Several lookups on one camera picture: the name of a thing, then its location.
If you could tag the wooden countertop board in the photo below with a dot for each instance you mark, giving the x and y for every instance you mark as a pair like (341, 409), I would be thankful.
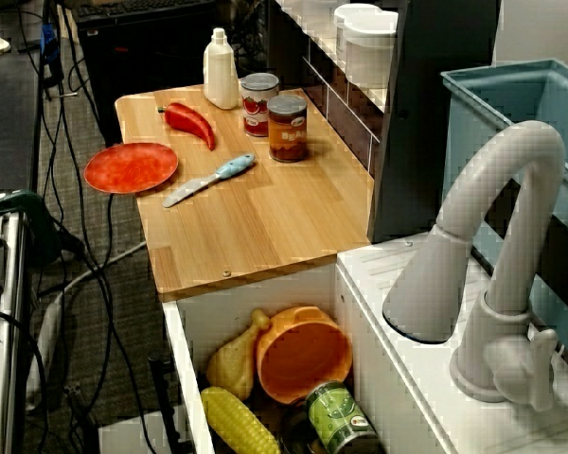
(265, 217)

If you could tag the orange beans tin can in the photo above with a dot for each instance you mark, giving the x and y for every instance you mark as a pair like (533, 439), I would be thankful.
(288, 134)

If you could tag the tomato label tin can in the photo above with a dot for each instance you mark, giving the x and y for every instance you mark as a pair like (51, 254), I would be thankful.
(254, 111)

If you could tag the orange toy pot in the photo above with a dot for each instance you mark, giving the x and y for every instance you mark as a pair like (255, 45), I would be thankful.
(303, 359)

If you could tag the yellow toy chicken drumstick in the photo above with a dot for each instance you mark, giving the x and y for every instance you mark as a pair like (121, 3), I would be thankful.
(232, 359)

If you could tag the red toy chili pepper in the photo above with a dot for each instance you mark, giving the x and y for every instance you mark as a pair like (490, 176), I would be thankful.
(189, 118)

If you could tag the red round plate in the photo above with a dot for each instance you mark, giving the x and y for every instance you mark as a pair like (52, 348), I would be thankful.
(130, 168)

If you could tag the white plastic bottle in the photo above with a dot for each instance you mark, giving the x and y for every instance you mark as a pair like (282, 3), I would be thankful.
(220, 71)

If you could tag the dark grey upright panel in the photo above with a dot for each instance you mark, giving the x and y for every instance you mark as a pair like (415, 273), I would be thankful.
(431, 118)

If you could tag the large white lidded jar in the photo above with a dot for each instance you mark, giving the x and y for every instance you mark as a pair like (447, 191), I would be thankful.
(369, 52)

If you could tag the green peas tin can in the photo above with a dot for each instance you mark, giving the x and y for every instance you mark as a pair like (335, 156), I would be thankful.
(336, 416)

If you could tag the yellow toy corn cob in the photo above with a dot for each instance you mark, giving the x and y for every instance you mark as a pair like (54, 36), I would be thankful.
(236, 421)

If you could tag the small white lidded jar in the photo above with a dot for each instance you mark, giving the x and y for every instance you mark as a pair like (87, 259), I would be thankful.
(340, 35)

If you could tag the white toy sink unit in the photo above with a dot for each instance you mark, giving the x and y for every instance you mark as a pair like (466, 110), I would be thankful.
(407, 402)

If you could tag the blue plastic bin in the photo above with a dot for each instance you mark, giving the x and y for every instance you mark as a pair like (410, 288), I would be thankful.
(468, 118)

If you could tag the black computer case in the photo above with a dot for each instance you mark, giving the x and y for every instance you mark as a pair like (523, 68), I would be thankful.
(147, 61)

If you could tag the grey toy faucet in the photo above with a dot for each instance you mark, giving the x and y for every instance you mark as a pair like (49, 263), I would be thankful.
(502, 151)

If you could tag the white power strip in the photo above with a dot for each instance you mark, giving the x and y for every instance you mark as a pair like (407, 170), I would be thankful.
(47, 331)

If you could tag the green clamp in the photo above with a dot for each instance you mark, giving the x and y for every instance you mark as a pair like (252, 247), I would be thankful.
(14, 198)

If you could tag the metal rail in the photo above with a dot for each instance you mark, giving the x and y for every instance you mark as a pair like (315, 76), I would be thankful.
(9, 307)

